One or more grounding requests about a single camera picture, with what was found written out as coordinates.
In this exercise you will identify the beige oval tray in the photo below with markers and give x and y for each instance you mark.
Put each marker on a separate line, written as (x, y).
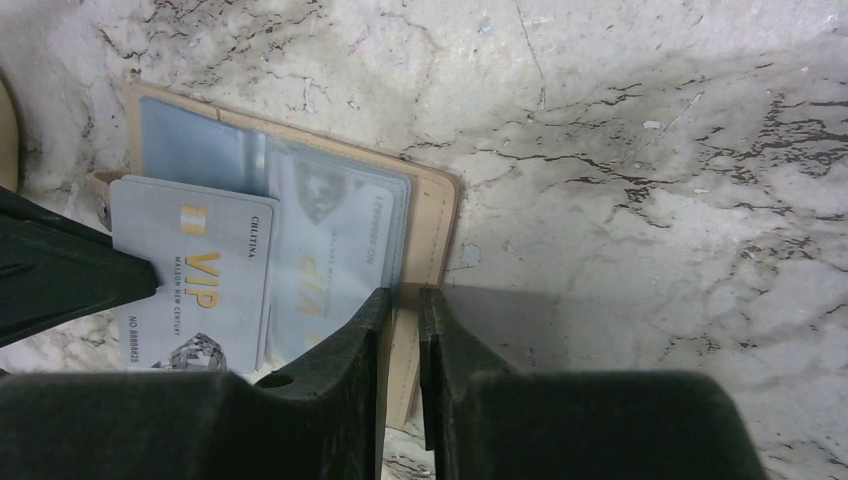
(9, 142)

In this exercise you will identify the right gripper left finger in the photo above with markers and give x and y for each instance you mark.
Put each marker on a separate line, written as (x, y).
(319, 417)

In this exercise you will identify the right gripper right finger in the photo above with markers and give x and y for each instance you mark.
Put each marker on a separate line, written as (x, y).
(484, 419)

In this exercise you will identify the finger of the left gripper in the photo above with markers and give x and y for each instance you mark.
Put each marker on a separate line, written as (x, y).
(54, 270)

